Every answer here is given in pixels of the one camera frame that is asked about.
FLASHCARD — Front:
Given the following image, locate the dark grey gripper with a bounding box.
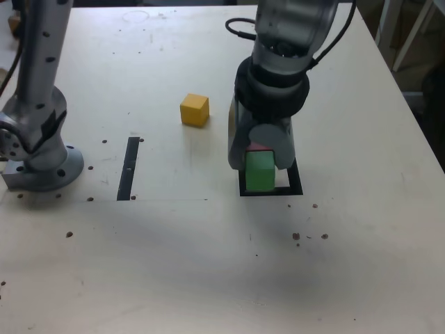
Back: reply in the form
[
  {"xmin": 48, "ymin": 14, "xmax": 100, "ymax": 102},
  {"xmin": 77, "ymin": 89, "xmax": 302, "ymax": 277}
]
[{"xmin": 227, "ymin": 97, "xmax": 296, "ymax": 172}]

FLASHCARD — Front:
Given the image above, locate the red cube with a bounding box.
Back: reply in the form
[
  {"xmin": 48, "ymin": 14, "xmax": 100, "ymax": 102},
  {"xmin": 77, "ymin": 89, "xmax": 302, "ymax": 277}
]
[{"xmin": 247, "ymin": 141, "xmax": 274, "ymax": 153}]

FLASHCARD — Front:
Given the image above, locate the green cube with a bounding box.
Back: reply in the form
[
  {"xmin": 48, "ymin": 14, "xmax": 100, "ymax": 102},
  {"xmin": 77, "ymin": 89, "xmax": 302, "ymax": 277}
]
[{"xmin": 245, "ymin": 150, "xmax": 277, "ymax": 192}]

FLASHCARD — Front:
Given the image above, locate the yellow cube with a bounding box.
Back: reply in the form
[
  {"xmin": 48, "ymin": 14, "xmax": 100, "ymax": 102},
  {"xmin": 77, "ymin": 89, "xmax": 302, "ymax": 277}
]
[{"xmin": 179, "ymin": 93, "xmax": 210, "ymax": 127}]

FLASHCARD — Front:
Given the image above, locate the black tape square outline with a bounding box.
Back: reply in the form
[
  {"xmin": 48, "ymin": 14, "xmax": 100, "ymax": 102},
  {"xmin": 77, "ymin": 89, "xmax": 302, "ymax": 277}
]
[{"xmin": 238, "ymin": 163, "xmax": 303, "ymax": 198}]

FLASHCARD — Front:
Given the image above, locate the black tape strip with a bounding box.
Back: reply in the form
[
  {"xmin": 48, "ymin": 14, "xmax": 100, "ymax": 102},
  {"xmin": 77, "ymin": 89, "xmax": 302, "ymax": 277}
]
[{"xmin": 116, "ymin": 136, "xmax": 140, "ymax": 202}]

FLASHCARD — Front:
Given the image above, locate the tan wooden block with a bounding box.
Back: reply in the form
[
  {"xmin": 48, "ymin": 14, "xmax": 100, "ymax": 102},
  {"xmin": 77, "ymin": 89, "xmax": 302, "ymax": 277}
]
[{"xmin": 7, "ymin": 15, "xmax": 22, "ymax": 38}]

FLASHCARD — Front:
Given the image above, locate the white frame furniture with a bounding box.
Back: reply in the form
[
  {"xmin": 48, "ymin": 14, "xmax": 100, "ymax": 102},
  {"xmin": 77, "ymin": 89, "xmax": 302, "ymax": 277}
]
[{"xmin": 375, "ymin": 0, "xmax": 445, "ymax": 72}]

